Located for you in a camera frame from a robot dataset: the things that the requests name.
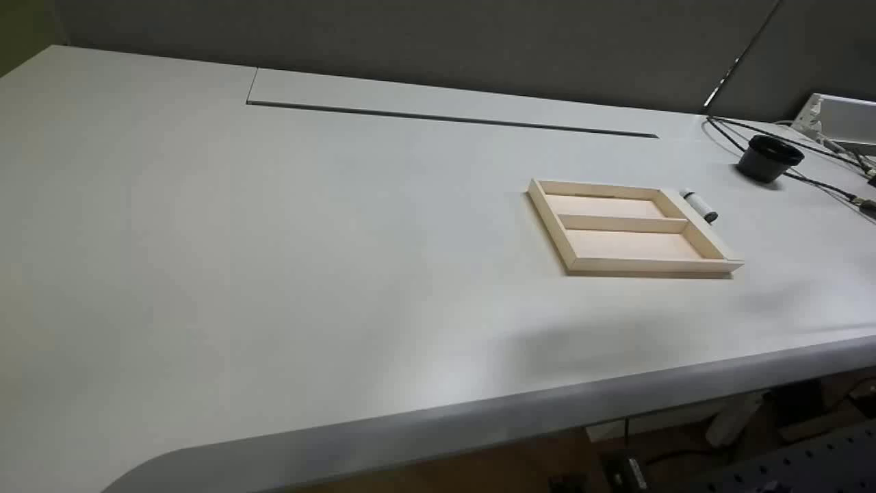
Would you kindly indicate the white marker with black cap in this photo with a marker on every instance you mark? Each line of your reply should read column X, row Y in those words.
column 699, row 205

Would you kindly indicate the white device box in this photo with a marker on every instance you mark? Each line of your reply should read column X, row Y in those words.
column 842, row 118

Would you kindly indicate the dark perforated metal plate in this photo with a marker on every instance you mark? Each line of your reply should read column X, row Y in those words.
column 802, row 465

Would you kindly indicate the black round cup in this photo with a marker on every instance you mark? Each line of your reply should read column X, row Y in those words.
column 766, row 157

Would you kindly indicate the white table leg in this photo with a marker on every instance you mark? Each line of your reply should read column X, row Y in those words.
column 732, row 419

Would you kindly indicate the wooden two-segment tray box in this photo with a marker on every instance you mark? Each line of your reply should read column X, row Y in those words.
column 630, row 245

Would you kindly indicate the thin black rod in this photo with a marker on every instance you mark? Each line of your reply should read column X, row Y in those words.
column 739, row 56

